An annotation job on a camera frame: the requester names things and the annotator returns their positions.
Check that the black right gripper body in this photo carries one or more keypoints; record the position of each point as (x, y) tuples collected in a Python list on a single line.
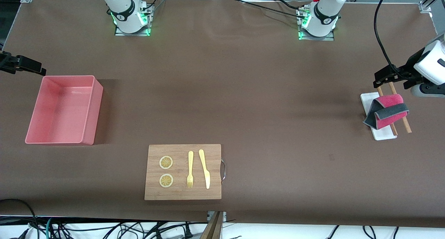
[(10, 63)]

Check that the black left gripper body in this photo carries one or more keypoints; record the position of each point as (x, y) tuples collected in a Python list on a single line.
[(409, 69)]

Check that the pink and grey cloth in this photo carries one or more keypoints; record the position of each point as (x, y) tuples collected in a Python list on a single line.
[(391, 101)]

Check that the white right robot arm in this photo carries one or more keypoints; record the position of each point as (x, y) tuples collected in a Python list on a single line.
[(121, 6)]

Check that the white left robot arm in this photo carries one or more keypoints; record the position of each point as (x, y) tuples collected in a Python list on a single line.
[(326, 9)]

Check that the white rack base tray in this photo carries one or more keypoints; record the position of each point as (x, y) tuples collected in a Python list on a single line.
[(367, 101)]

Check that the pink plastic bin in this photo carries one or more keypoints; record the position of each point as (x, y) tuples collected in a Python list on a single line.
[(62, 110)]

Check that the brown table cover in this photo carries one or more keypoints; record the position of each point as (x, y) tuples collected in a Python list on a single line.
[(243, 93)]

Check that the lemon slice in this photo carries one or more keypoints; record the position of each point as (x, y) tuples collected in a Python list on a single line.
[(166, 181), (166, 162)]

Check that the yellow plastic fork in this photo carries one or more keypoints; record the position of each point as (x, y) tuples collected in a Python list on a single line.
[(190, 169)]

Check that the wooden cutting board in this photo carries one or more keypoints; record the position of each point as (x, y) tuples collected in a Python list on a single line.
[(180, 193)]

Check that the yellow plastic knife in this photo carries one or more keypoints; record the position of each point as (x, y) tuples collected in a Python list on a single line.
[(205, 169)]

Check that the brown wooden plank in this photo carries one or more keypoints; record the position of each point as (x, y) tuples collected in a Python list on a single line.
[(212, 228)]

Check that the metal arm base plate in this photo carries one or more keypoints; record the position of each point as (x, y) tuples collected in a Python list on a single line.
[(328, 38), (120, 33)]

